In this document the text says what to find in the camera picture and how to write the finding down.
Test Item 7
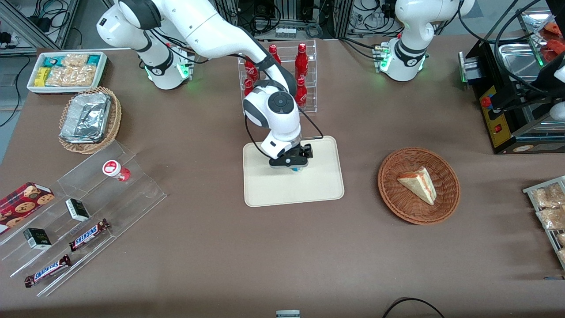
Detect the cream plastic tray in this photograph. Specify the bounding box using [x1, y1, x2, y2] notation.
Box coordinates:
[242, 136, 345, 208]

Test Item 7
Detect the red and white gum canister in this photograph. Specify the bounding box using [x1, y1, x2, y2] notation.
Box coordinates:
[102, 159, 132, 182]

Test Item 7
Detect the aluminium foil tray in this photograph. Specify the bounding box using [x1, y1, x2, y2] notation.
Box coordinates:
[60, 92, 112, 144]

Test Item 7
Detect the clear acrylic bottle rack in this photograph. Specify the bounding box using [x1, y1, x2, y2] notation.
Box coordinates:
[237, 39, 318, 114]

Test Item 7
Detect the round brown wicker basket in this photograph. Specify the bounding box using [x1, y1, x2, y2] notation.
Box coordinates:
[377, 147, 461, 226]

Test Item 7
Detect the wrapped triangle sandwich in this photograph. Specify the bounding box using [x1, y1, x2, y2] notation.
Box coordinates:
[396, 167, 437, 206]

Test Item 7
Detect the background equipment rack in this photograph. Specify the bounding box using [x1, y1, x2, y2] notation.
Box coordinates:
[212, 0, 400, 41]

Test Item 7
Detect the clear acrylic stepped display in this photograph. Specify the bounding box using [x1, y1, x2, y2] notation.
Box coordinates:
[0, 140, 168, 297]

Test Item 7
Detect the oval light wicker basket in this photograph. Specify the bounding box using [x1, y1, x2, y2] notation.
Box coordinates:
[58, 86, 122, 155]

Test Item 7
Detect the black and yellow food warmer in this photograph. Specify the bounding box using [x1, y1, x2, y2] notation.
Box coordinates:
[458, 7, 565, 155]

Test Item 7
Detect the snickers chocolate bar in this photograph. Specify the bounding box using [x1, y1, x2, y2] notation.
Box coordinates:
[24, 254, 72, 288]
[69, 219, 110, 252]

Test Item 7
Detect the small black box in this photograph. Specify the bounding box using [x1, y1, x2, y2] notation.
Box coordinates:
[65, 198, 90, 222]
[23, 228, 52, 250]

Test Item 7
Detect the clear bag of puffed snacks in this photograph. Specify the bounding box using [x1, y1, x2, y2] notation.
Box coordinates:
[46, 65, 96, 87]
[62, 53, 90, 67]

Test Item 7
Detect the yellow snack packet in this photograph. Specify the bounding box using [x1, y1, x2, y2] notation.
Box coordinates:
[34, 67, 52, 87]

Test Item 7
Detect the white plastic bin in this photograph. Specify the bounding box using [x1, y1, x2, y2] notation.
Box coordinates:
[26, 51, 108, 95]

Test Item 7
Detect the red tartan cookie box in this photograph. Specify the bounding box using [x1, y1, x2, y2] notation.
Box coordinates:
[0, 182, 55, 235]

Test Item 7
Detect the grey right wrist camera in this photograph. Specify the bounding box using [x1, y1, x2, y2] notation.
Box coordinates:
[269, 158, 309, 170]

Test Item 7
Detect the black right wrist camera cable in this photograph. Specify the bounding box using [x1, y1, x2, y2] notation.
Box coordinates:
[244, 106, 325, 160]

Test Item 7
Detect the black table cable loop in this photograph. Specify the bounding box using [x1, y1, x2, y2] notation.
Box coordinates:
[382, 297, 446, 318]

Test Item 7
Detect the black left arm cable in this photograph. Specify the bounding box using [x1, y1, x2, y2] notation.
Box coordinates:
[457, 0, 539, 95]

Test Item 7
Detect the grey wire display rack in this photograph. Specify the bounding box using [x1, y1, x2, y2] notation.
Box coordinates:
[523, 176, 565, 271]

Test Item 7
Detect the aluminium frame structure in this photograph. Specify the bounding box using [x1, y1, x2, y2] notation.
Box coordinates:
[0, 0, 82, 50]

